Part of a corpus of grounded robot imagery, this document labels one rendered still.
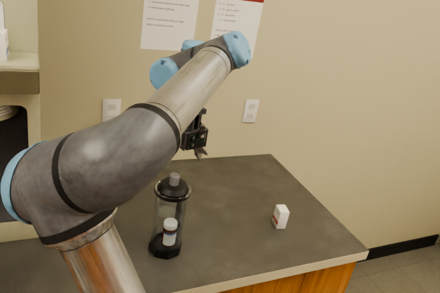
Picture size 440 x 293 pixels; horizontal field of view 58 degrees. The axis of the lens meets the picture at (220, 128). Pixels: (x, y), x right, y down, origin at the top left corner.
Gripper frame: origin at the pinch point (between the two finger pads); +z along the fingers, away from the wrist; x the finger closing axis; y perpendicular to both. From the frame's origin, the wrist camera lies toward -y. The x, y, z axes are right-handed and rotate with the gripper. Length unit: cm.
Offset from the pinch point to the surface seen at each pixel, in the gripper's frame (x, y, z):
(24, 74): -35.7, -11.7, -24.6
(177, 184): 0.1, 1.5, 6.0
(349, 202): 148, -19, 71
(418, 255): 225, 8, 125
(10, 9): -35, -22, -36
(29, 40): -32.0, -21.6, -29.4
